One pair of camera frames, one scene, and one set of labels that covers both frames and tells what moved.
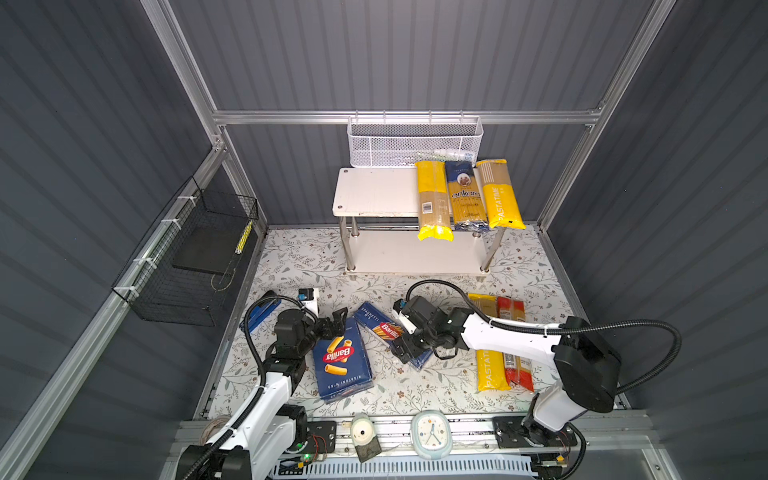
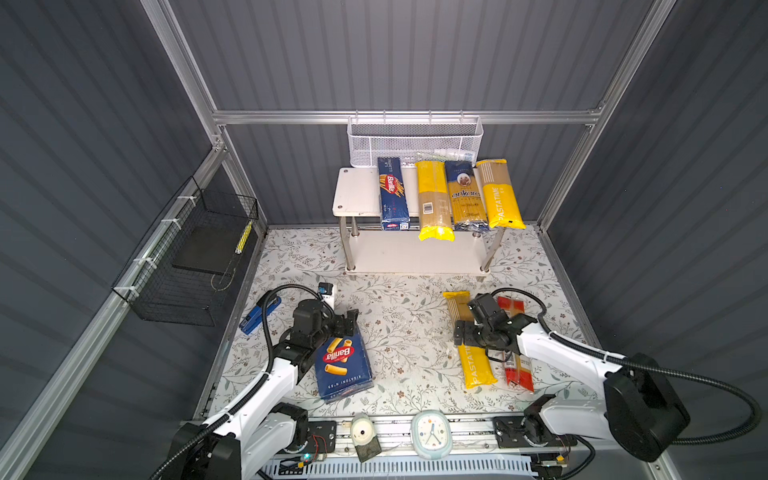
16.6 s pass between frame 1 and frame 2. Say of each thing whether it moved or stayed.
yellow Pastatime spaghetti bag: stayed
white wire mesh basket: stayed
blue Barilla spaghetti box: moved
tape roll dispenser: stayed
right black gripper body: moved
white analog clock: stayed
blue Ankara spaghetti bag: stayed
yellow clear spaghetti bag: stayed
